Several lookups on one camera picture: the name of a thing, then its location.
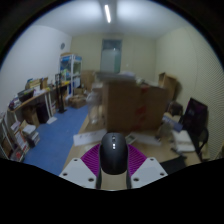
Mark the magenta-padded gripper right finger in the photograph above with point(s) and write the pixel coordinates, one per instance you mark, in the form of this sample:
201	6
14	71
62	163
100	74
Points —
150	170

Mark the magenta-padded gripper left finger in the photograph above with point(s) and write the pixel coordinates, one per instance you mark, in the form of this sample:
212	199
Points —
78	171

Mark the black computer mouse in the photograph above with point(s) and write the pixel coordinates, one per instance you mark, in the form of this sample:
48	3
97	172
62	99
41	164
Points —
114	155

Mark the printed white paper sheet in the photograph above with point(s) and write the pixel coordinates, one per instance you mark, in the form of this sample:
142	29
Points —
88	137

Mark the white open book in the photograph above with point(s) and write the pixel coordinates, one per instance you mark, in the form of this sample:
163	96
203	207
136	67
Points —
182	137

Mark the large brown cardboard box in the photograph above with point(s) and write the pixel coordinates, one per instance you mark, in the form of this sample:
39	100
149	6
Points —
130	106

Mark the shelf unit with books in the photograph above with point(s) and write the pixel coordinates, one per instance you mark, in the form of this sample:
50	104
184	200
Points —
18	138

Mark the small brown cardboard box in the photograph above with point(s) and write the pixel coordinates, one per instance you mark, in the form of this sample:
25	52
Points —
78	101

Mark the wooden side desk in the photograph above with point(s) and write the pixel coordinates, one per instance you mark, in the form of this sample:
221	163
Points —
36	96

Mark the open tall cardboard box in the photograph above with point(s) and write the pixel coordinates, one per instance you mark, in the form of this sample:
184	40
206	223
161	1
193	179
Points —
169	85

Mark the blue white display cabinet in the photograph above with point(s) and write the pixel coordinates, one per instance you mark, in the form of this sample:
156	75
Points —
70	68

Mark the door with frosted window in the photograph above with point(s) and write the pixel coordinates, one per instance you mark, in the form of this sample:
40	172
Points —
111	56

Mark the ceiling light strip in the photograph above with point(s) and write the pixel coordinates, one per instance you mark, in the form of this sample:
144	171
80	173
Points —
107	13

